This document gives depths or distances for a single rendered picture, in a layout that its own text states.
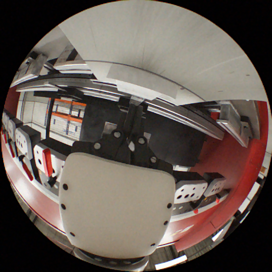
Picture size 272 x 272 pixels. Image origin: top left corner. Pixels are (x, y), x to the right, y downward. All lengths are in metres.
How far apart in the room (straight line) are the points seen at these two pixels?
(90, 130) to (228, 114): 0.82
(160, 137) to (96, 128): 0.50
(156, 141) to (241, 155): 0.77
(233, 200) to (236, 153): 0.39
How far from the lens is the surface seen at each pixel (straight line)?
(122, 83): 0.18
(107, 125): 0.21
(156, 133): 0.76
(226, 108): 0.41
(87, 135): 0.78
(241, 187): 0.89
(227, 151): 0.95
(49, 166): 0.23
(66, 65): 0.26
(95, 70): 0.16
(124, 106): 0.39
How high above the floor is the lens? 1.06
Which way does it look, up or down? 8 degrees up
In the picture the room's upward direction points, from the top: 164 degrees counter-clockwise
